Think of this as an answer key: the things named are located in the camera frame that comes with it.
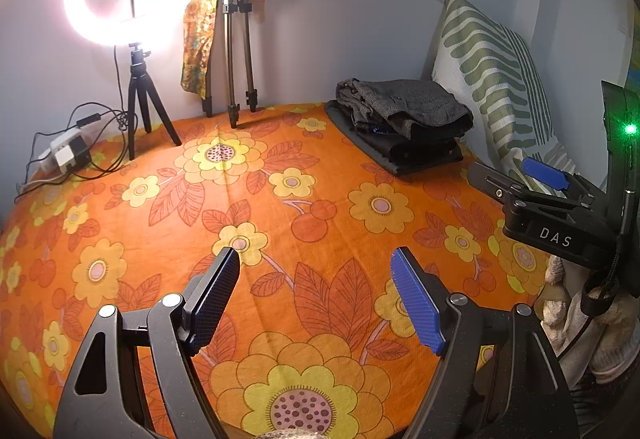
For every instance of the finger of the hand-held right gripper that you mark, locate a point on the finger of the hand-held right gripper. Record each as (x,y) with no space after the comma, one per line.
(492,181)
(542,173)

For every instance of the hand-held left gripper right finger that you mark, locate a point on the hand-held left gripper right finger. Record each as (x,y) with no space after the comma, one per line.
(417,304)

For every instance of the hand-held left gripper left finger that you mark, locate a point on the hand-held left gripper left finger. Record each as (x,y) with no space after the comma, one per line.
(215,299)

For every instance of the grey pants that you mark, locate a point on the grey pants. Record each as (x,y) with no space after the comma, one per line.
(415,104)

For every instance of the dark folded clothes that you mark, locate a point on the dark folded clothes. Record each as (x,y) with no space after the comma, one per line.
(420,154)

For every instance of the green striped white pillow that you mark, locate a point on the green striped white pillow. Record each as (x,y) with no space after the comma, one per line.
(495,84)

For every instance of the orange floral bedsheet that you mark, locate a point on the orange floral bedsheet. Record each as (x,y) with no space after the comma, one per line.
(310,239)

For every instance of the white charger adapter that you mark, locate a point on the white charger adapter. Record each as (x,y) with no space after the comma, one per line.
(65,159)

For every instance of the white power strip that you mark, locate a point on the white power strip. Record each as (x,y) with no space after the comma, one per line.
(55,144)

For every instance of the small black tripod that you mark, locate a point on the small black tripod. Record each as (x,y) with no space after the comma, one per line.
(139,84)

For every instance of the large folded tripod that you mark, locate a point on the large folded tripod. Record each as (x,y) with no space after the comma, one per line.
(231,44)

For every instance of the orange floral hanging cloth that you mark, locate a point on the orange floral hanging cloth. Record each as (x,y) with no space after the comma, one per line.
(195,44)

